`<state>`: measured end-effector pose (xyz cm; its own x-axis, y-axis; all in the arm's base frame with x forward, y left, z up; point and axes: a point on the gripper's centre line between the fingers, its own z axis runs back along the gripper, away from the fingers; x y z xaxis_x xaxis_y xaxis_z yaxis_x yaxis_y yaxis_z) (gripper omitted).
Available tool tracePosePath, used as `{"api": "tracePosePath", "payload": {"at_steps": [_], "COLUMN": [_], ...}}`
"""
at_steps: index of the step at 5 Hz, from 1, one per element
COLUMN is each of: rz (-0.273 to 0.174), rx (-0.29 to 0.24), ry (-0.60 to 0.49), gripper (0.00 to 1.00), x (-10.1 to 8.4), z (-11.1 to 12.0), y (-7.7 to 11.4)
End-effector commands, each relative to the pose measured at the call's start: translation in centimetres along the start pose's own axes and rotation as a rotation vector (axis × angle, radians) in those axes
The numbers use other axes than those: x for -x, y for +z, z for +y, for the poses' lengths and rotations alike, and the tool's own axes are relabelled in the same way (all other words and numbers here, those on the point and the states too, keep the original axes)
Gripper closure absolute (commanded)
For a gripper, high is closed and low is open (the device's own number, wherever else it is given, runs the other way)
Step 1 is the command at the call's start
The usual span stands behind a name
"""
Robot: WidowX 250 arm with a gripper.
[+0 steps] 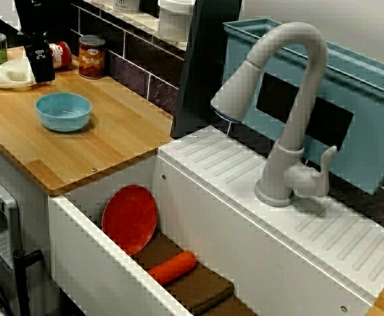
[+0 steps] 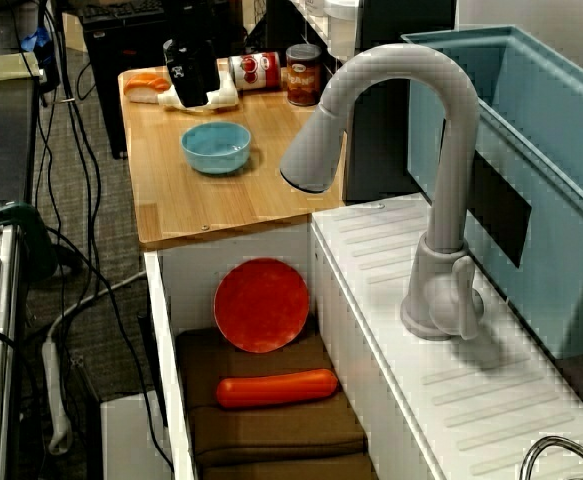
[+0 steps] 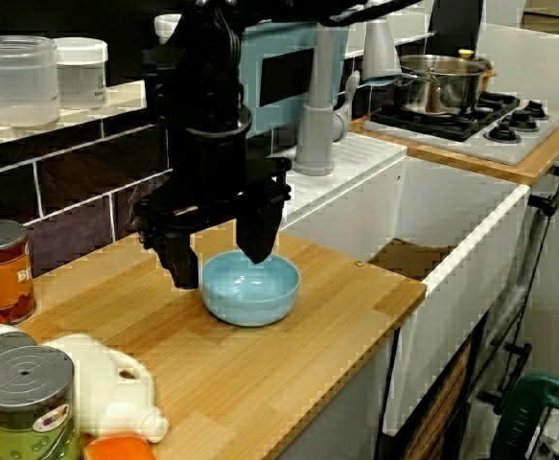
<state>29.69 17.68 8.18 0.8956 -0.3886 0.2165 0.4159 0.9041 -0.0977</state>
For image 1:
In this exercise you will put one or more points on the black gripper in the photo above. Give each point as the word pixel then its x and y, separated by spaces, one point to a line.
pixel 32 19

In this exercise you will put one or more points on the light blue bowl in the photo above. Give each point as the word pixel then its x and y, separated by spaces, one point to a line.
pixel 63 115

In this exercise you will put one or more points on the red plate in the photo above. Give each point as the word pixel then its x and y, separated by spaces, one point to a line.
pixel 129 220

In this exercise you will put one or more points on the orange toy sausage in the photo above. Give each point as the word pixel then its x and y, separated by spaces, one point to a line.
pixel 172 268

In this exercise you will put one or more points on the white toy milk jug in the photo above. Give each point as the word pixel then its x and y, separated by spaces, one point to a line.
pixel 10 74

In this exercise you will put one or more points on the orange beans can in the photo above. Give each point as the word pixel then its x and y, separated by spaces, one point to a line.
pixel 92 59

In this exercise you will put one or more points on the white lidded labelled jar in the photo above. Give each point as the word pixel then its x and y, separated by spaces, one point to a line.
pixel 126 5

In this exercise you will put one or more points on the white lidded plastic jar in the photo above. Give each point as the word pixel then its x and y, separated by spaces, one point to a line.
pixel 175 16

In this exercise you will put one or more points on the grey cabinet front panel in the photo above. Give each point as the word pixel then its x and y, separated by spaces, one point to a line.
pixel 0 210

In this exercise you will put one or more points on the white toy sink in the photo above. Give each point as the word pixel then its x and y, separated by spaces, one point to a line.
pixel 211 230

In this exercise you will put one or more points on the grey toy faucet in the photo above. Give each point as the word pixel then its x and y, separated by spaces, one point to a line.
pixel 303 98

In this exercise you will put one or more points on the brown folded cloth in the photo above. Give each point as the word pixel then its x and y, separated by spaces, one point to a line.
pixel 208 293

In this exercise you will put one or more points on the light blue plastic bin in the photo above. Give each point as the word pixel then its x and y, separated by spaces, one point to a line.
pixel 369 98

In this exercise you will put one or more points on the black upright post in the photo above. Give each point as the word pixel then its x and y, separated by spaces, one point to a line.
pixel 205 66

